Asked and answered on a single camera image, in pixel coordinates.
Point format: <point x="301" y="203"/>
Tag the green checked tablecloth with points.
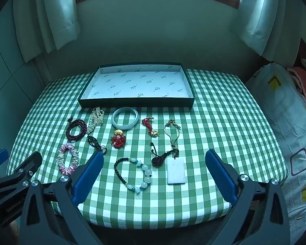
<point x="219" y="120"/>

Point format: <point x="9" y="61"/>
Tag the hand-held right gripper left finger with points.
<point x="88" y="176"/>

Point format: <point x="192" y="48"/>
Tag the dark green shallow box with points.
<point x="142" y="81"/>

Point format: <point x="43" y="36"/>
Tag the white curtain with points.
<point x="56" y="17"/>
<point x="265" y="17"/>

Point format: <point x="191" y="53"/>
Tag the pale jade bangle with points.
<point x="115" y="122"/>

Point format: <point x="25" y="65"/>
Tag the pale printed bag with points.
<point x="283" y="122"/>

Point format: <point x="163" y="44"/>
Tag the red knot gold charm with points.
<point x="118" y="141"/>

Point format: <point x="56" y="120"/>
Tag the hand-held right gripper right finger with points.
<point x="220" y="176"/>

